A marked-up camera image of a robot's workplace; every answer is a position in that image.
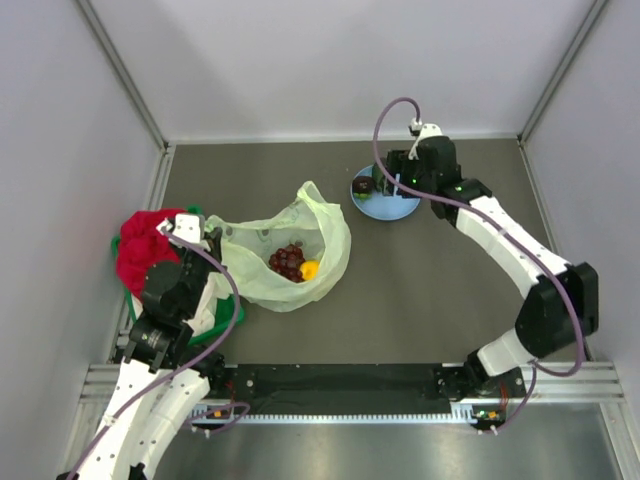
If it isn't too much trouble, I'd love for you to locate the green avocado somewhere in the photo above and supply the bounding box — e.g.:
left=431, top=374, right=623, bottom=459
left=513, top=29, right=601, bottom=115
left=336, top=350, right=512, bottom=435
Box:
left=370, top=162, right=387, bottom=195

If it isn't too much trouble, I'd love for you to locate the dark purple fig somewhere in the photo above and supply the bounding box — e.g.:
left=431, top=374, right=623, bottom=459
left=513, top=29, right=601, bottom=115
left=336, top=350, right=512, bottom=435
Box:
left=351, top=175, right=375, bottom=199

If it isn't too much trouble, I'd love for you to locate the light green plastic bag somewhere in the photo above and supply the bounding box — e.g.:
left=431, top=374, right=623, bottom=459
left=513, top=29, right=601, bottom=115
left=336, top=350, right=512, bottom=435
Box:
left=205, top=181, right=351, bottom=312

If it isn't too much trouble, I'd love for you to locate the red grape bunch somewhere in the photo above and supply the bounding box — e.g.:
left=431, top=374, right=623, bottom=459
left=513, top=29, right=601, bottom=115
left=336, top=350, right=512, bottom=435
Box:
left=267, top=244, right=305, bottom=283

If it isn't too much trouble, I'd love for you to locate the yellow orange fruit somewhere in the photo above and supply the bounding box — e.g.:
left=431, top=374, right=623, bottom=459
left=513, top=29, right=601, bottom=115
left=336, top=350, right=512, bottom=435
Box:
left=299, top=260, right=319, bottom=281

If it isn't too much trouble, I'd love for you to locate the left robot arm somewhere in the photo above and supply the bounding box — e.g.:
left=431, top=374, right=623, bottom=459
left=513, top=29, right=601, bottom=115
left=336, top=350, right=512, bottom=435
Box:
left=62, top=212, right=227, bottom=479

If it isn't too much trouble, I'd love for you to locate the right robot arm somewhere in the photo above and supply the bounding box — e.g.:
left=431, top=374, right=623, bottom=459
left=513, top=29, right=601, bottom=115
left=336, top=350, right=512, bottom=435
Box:
left=377, top=119, right=599, bottom=399

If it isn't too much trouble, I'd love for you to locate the red cloth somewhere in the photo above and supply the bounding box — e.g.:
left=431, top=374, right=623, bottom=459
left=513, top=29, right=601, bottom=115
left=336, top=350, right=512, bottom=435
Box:
left=116, top=208, right=186, bottom=298

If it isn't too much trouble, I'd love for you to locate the blue round plate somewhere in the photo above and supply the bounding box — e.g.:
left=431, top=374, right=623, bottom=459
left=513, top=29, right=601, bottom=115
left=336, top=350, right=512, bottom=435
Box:
left=350, top=190, right=420, bottom=221

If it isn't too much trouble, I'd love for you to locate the white cloth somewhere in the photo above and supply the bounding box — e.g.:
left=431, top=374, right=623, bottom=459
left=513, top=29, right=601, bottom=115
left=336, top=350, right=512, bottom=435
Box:
left=186, top=273, right=228, bottom=336

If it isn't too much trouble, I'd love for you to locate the green plastic tray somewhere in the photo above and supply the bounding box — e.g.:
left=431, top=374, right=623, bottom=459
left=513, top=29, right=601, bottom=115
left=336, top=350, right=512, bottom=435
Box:
left=110, top=205, right=235, bottom=346

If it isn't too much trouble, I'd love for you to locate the aluminium frame profile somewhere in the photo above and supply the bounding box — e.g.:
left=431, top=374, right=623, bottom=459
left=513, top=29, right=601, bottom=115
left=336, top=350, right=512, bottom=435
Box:
left=74, top=0, right=174, bottom=151

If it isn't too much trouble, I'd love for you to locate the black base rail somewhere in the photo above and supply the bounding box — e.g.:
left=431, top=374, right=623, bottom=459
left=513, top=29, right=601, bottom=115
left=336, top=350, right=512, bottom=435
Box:
left=206, top=363, right=510, bottom=416

